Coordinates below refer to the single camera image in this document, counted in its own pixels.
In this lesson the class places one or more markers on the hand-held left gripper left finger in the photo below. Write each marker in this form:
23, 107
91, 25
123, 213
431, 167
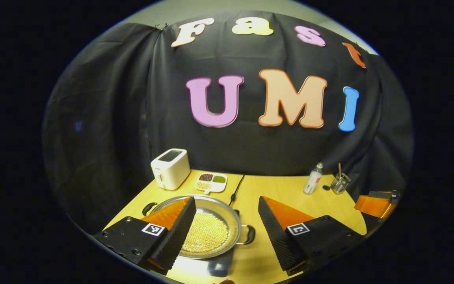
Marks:
179, 232

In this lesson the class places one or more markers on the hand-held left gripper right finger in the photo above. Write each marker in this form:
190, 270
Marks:
274, 236

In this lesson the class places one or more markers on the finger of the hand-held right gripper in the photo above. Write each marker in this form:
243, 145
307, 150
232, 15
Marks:
373, 206

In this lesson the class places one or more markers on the black induction cooktop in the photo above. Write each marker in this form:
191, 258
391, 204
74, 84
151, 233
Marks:
211, 266

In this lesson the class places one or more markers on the wooden stick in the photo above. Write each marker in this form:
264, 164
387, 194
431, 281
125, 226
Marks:
339, 169

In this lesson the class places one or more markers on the white divided plate of beans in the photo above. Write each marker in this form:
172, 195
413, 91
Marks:
211, 183

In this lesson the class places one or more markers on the clear bottle with red label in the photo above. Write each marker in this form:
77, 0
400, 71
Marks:
313, 183

